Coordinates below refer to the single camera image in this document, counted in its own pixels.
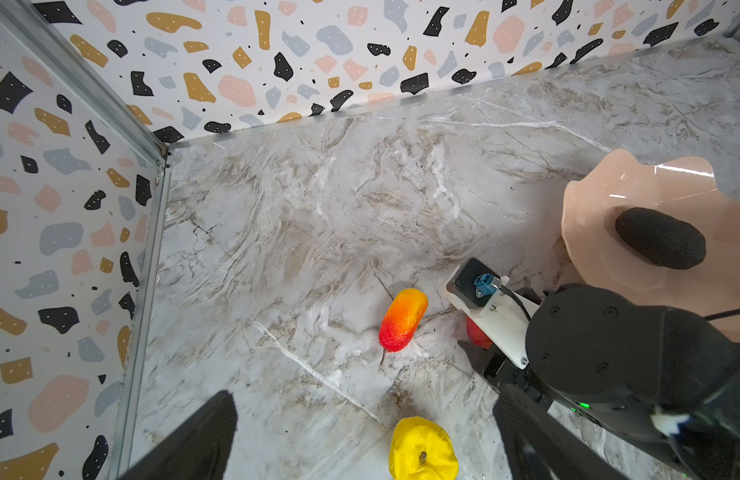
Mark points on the red orange fake mango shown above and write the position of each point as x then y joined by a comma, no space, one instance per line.
401,320

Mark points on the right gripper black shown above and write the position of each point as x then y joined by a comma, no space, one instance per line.
628,368

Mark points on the red fake strawberry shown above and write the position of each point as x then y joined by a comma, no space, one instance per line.
477,336

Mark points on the yellow fake bell pepper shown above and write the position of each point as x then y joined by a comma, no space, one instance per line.
421,449

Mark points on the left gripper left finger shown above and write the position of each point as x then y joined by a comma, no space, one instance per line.
198,449

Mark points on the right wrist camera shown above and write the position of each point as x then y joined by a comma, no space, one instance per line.
502,315

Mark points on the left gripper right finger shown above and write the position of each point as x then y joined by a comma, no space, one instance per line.
538,447

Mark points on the pink scalloped fruit bowl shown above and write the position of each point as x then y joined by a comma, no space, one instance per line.
685,189

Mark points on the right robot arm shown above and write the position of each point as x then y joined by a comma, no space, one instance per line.
709,454

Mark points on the dark fake avocado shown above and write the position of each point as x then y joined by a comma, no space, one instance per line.
662,239

